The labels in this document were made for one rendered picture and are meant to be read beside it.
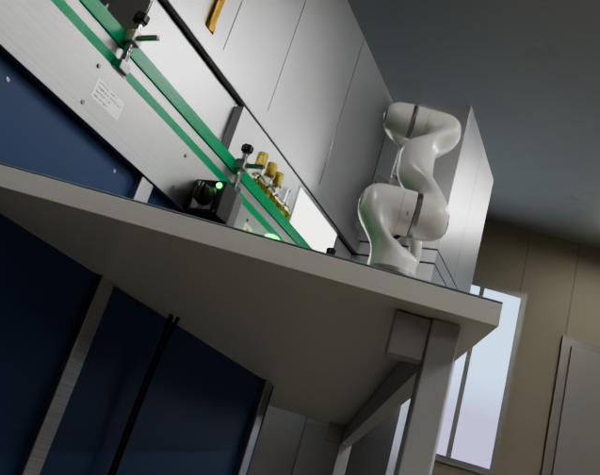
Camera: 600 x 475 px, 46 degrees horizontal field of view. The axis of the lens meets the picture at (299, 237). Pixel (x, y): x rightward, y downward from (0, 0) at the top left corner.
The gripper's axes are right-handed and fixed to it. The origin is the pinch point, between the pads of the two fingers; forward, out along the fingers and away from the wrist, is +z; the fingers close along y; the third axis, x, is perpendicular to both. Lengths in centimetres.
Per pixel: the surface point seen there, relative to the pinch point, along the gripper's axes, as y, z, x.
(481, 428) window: -35, -28, 338
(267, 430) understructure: -43, 33, 37
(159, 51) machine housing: -39, -44, -83
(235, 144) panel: -38, -41, -42
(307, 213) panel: -40, -45, 15
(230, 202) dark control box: -1, -2, -85
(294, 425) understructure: -44, 27, 59
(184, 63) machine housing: -40, -48, -73
